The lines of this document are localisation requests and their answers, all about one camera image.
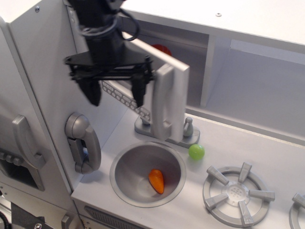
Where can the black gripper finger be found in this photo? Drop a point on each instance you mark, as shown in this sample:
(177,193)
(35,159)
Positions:
(138,88)
(91,89)

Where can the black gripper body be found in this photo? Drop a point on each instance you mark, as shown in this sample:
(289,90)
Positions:
(109,58)

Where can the white toy microwave door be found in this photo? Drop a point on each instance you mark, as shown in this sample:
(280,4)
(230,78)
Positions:
(166,95)

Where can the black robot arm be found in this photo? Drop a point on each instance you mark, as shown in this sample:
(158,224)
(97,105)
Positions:
(100,16)

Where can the salmon sushi toy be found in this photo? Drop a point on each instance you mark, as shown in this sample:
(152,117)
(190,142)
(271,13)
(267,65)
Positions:
(162,48)

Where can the silver toy faucet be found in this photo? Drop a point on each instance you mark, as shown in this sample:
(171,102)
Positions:
(191,134)

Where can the grey toy telephone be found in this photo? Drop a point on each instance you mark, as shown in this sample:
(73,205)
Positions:
(84,144)

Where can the green toy ball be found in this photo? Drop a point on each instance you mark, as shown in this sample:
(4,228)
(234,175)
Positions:
(196,151)

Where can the silver round sink bowl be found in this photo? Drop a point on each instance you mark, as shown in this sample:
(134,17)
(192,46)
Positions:
(129,174)

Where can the orange toy carrot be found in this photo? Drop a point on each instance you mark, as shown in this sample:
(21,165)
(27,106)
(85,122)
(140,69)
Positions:
(156,180)

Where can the white toy kitchen cabinet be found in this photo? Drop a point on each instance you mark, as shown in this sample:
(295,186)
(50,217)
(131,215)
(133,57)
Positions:
(246,94)

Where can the grey fridge ice dispenser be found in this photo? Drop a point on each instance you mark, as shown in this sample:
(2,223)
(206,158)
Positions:
(16,168)

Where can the silver stove burner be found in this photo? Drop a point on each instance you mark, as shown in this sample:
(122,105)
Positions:
(297,206)
(235,196)

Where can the grey fridge door handle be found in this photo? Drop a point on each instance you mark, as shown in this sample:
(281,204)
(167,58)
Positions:
(26,142)

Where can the grey oven door handle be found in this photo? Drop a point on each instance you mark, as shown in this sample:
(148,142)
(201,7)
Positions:
(65,222)

